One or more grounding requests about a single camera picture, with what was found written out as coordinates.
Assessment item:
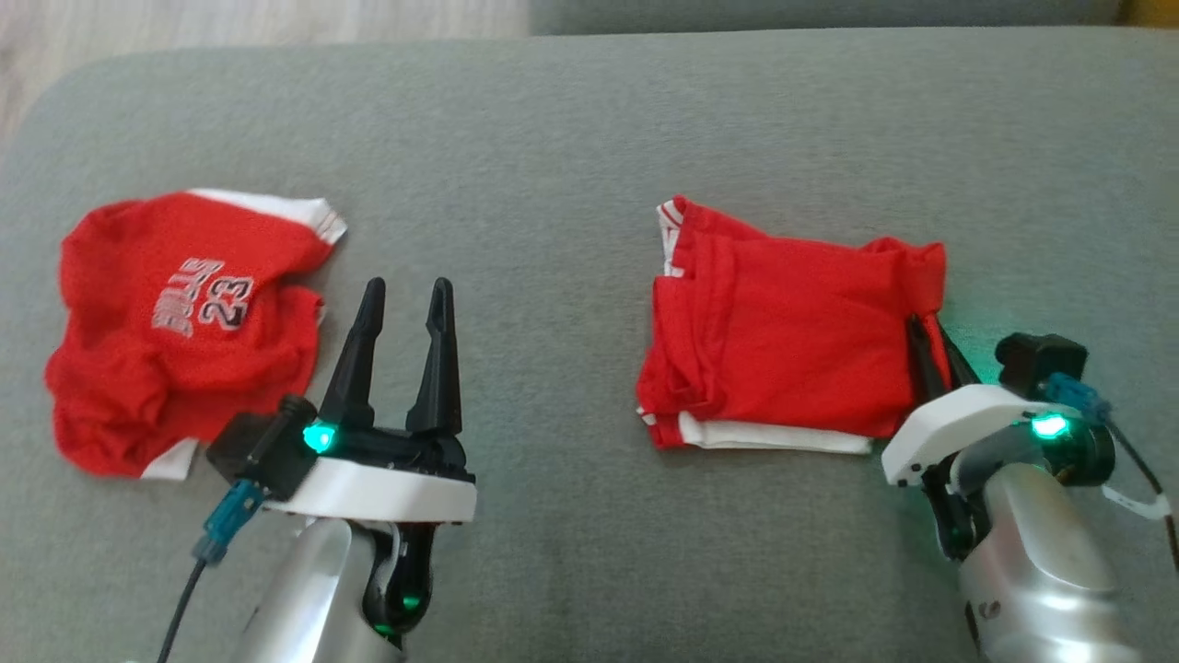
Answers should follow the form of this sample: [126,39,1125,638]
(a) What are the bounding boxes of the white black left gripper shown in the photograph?
[265,277,479,647]

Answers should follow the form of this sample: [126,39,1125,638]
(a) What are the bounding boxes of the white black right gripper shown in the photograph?
[881,315,1062,564]

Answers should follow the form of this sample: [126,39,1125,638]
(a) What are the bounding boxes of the red white Bulls jersey shirt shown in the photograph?
[635,194,951,456]

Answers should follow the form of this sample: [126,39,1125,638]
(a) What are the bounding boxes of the red white Bulls shorts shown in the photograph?
[43,188,349,483]

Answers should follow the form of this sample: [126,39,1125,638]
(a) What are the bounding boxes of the grey fabric sofa cushion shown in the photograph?
[529,0,1121,37]

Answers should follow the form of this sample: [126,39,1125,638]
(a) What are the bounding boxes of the yellow sofa cushion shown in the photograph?
[1116,0,1179,28]

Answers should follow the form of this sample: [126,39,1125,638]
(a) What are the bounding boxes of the black right cable teal plug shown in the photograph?
[1045,372,1179,574]

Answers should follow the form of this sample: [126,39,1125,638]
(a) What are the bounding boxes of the white cable tape tag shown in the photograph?
[1100,484,1173,522]

